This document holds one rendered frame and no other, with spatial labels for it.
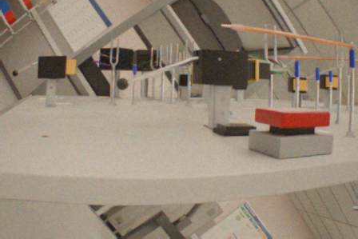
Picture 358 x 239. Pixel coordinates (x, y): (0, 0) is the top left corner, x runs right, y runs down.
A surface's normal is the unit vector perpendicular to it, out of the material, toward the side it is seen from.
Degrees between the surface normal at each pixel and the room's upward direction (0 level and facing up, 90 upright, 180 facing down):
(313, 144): 90
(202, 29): 90
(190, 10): 90
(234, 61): 93
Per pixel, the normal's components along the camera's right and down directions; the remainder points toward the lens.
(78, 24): 0.19, -0.07
